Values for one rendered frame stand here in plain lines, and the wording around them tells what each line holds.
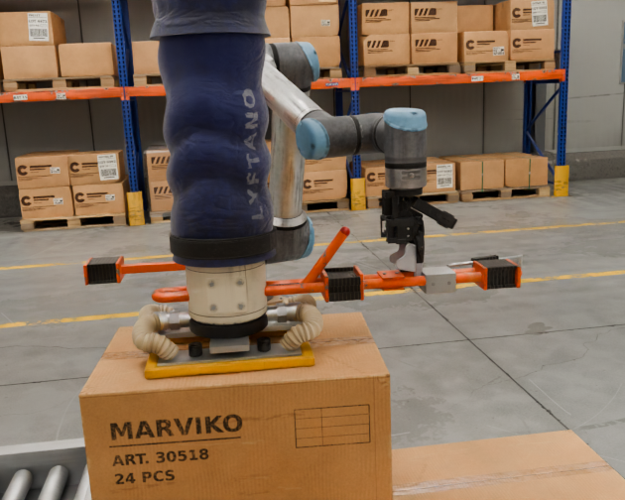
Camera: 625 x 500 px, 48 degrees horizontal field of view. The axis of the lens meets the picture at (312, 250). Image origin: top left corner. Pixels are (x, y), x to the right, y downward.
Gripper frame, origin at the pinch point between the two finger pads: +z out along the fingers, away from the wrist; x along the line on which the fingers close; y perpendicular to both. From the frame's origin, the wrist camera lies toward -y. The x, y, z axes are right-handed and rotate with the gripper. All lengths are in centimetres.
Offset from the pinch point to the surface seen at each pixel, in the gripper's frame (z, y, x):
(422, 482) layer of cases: 53, -1, -1
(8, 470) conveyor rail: 53, 102, -29
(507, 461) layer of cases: 53, -25, -6
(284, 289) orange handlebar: -0.6, 30.4, 4.7
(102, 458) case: 26, 69, 20
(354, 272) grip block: -1.7, 14.0, -0.4
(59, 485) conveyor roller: 53, 88, -19
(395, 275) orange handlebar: -1.5, 5.8, 3.8
